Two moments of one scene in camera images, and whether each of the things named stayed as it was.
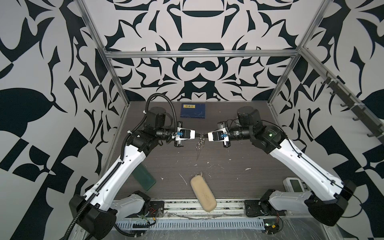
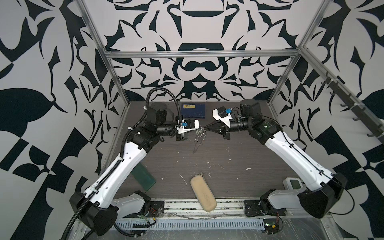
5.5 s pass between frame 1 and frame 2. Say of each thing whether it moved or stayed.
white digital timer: stayed
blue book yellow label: stayed
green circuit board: stayed
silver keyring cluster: moved
